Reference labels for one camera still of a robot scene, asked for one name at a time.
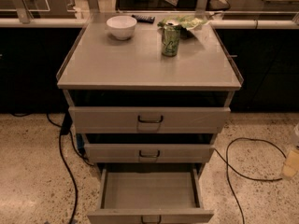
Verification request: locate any white and yellow gripper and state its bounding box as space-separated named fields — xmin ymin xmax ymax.
xmin=281 ymin=124 xmax=299 ymax=180

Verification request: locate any grey bottom drawer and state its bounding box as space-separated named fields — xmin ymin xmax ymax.
xmin=88 ymin=164 xmax=213 ymax=224

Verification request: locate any grey drawer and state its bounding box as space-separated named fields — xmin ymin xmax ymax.
xmin=88 ymin=164 xmax=213 ymax=224
xmin=69 ymin=106 xmax=230 ymax=133
xmin=85 ymin=144 xmax=213 ymax=163

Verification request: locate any grey drawer cabinet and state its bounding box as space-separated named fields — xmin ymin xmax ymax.
xmin=58 ymin=14 xmax=242 ymax=173

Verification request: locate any grey middle drawer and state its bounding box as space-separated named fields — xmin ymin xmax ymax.
xmin=85 ymin=144 xmax=213 ymax=163

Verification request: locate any grey top drawer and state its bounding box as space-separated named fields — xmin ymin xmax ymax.
xmin=69 ymin=106 xmax=230 ymax=133

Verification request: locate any green chip bag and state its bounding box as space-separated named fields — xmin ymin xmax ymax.
xmin=157 ymin=15 xmax=207 ymax=31

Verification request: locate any green soda can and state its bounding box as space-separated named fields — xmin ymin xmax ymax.
xmin=162 ymin=21 xmax=181 ymax=57

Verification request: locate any black remote control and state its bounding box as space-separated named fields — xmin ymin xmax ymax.
xmin=132 ymin=15 xmax=155 ymax=24

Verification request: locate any white ceramic bowl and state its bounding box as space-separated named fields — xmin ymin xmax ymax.
xmin=107 ymin=16 xmax=137 ymax=40

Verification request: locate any black floor cable right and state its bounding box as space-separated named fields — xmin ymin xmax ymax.
xmin=213 ymin=136 xmax=288 ymax=224

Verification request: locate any black floor cable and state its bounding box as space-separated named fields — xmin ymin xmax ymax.
xmin=8 ymin=111 xmax=94 ymax=224
xmin=213 ymin=136 xmax=288 ymax=224

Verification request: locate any white horizontal rail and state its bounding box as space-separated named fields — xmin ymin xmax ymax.
xmin=0 ymin=18 xmax=299 ymax=30

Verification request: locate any black floor cable left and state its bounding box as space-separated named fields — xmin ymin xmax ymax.
xmin=8 ymin=111 xmax=94 ymax=224

